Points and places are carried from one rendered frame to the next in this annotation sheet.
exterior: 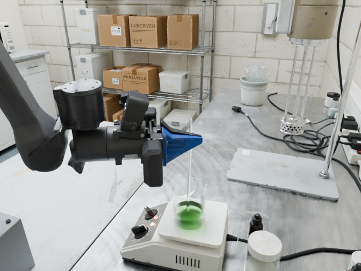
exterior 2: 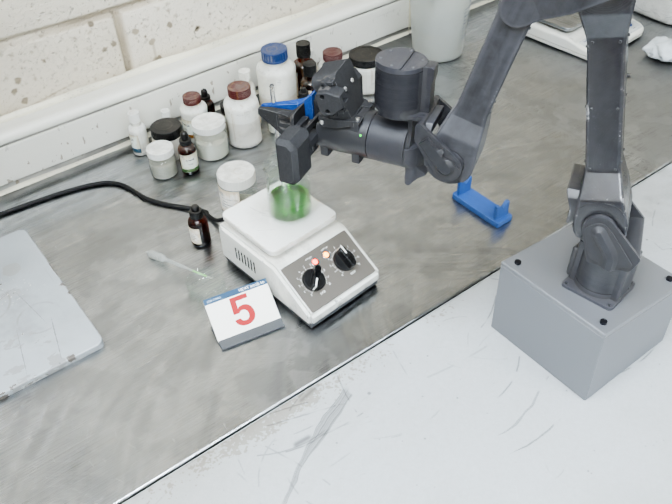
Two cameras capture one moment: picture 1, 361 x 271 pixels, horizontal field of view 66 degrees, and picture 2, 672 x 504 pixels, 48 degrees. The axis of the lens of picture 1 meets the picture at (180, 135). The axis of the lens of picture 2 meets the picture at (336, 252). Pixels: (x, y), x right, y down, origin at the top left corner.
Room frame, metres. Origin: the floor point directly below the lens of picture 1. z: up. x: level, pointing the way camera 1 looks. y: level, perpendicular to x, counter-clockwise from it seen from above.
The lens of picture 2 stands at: (1.06, 0.50, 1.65)
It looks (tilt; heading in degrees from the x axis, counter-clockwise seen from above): 42 degrees down; 215
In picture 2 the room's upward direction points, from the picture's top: 2 degrees counter-clockwise
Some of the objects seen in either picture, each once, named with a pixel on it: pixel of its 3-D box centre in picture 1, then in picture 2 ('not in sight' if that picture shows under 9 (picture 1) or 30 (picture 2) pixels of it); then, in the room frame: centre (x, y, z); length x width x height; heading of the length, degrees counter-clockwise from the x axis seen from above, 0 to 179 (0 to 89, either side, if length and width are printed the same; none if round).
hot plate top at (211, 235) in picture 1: (194, 219); (279, 215); (0.43, -0.03, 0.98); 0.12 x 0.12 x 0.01; 75
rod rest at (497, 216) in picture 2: not in sight; (482, 199); (0.17, 0.17, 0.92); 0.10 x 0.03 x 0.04; 70
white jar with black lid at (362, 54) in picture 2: not in sight; (366, 70); (-0.06, -0.18, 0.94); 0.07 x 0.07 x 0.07
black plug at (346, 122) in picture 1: (347, 125); not in sight; (0.98, -0.63, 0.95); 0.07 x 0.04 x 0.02; 70
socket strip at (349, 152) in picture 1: (349, 134); not in sight; (0.95, -0.63, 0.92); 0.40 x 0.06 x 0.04; 160
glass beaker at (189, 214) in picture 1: (188, 206); (290, 188); (0.41, -0.02, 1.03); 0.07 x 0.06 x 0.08; 158
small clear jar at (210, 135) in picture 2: not in sight; (210, 137); (0.27, -0.30, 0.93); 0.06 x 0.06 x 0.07
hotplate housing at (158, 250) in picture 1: (181, 233); (293, 247); (0.43, 0.00, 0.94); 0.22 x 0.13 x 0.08; 75
